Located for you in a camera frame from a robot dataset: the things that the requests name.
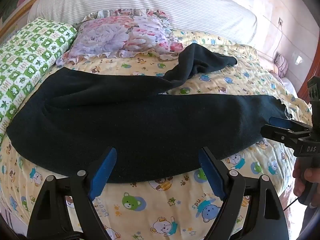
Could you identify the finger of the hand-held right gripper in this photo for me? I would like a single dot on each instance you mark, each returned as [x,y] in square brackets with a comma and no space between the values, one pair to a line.
[277,135]
[282,122]

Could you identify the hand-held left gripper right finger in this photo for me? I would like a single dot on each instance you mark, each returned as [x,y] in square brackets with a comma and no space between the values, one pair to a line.
[211,173]

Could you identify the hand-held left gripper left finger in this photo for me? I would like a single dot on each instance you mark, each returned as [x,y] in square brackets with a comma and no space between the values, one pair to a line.
[103,172]

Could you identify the black pants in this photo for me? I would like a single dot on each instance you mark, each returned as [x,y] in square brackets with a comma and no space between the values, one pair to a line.
[125,117]

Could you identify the person's right forearm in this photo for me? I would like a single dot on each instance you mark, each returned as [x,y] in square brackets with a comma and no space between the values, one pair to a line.
[311,222]

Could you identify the person's right hand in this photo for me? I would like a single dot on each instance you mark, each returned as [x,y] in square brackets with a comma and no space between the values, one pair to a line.
[297,177]

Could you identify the pink sheet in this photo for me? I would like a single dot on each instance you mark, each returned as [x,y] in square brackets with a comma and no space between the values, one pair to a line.
[287,86]

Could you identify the pink striped pillow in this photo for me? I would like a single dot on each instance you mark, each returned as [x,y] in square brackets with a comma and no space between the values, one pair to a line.
[281,63]

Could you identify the yellow bear print bed sheet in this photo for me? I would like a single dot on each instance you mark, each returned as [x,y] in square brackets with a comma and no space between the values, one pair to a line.
[155,205]

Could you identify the red-brown wooden furniture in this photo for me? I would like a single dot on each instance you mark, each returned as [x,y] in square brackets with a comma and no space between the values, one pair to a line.
[312,65]

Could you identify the green checkered pillow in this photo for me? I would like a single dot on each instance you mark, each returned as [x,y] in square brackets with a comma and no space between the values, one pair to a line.
[27,62]

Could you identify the floral ruffled pillow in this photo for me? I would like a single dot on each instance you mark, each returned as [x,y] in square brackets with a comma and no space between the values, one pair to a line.
[117,35]

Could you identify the wall socket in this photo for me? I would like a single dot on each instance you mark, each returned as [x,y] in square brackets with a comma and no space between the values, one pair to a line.
[281,21]

